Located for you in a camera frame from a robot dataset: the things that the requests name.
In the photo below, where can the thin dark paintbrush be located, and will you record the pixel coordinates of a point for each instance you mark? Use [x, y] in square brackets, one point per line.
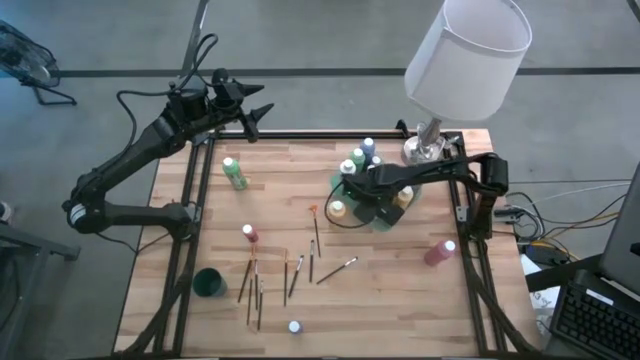
[249, 305]
[260, 307]
[256, 287]

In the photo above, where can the small orange black paint bottle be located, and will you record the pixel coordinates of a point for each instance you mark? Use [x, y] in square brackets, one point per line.
[376, 161]

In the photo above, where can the black paintbrush silver ferrule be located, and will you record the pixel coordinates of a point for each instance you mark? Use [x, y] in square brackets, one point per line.
[297, 277]

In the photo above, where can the large purple-blue paint bottle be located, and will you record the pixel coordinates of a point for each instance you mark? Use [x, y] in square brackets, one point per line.
[368, 146]

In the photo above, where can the white shade table lamp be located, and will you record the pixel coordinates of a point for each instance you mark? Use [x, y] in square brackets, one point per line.
[465, 65]

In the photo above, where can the white paint bottle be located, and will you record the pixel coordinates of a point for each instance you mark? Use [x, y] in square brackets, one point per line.
[347, 167]

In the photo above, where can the small red black paint bottle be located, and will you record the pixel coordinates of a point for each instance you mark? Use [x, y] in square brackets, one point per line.
[250, 233]

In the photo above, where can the fan paintbrush orange bristles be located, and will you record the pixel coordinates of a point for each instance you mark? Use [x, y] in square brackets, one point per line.
[316, 232]

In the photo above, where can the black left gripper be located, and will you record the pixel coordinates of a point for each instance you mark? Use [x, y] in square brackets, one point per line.
[225, 100]

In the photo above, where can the teal translucent plastic bin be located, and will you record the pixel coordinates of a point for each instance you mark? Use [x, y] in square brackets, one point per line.
[336, 186]

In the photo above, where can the black floor fan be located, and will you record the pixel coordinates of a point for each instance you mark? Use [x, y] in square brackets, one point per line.
[25, 62]

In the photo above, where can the short black paintbrush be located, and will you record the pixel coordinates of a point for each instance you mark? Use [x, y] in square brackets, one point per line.
[311, 262]

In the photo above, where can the thin paintbrush yellow tip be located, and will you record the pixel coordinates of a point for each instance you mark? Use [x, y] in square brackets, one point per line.
[285, 280]

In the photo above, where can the black keyboard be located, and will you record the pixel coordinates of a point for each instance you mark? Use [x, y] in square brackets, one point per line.
[595, 320]

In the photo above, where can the long paintbrush silver ferrule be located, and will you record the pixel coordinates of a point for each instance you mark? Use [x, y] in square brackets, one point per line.
[337, 270]

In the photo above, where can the grey side stand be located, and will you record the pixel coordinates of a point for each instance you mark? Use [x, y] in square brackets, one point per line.
[30, 245]

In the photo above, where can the dark power strip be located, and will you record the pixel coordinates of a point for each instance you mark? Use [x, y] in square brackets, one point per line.
[547, 255]

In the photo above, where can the large pink paint bottle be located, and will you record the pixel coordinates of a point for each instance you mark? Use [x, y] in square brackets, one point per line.
[440, 252]

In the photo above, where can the yellow apple-label paint bottle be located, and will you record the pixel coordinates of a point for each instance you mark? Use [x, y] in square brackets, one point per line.
[337, 209]

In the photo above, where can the dark green plastic cup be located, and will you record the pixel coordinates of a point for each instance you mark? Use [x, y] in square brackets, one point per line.
[207, 283]

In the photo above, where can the white printed paper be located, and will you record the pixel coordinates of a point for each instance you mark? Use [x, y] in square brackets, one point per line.
[545, 302]

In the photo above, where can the labelled light green paint bottle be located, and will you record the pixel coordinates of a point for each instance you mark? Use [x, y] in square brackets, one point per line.
[235, 174]

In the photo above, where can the large plain green paint bottle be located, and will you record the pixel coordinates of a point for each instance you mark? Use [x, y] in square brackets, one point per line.
[357, 156]

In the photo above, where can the small purple black paint bottle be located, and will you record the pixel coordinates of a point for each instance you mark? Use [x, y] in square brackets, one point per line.
[295, 327]

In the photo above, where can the large orange-yellow paint bottle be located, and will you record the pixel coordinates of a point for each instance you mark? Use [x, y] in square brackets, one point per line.
[405, 195]

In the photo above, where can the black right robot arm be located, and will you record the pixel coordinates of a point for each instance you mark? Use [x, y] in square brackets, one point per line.
[440, 167]

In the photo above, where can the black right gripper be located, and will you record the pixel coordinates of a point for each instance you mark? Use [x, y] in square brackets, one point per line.
[375, 187]

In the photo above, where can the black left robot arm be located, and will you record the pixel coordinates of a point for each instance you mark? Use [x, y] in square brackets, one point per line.
[130, 150]

